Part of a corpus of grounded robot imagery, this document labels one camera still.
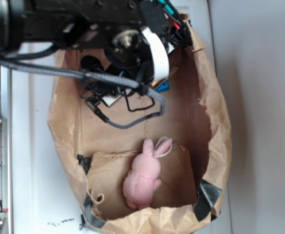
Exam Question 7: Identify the grey braided cable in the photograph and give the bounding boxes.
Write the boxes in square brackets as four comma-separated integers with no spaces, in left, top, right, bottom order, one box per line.
[0,50,168,129]

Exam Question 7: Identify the blue rectangular block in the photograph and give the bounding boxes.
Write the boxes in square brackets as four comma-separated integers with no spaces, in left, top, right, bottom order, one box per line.
[156,81,170,93]

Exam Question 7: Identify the black foam microphone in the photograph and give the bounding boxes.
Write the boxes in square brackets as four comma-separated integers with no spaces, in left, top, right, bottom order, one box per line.
[80,56,104,72]

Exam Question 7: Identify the white strap band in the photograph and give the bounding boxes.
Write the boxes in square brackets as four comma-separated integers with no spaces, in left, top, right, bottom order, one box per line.
[142,27,170,81]

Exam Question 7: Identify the pink plush bunny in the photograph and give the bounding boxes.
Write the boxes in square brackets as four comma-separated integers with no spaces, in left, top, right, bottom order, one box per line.
[122,137,173,210]

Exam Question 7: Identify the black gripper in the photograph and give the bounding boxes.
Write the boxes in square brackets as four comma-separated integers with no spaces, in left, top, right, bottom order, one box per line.
[80,26,176,108]

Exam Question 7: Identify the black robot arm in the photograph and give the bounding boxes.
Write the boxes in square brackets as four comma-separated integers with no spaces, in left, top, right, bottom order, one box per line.
[0,0,192,84]

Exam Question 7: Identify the brown paper bag tray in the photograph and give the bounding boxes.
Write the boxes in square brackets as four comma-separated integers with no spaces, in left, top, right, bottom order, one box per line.
[47,9,232,234]

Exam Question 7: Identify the aluminium extrusion rail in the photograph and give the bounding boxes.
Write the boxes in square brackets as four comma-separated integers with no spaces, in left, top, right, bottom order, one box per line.
[0,66,13,234]

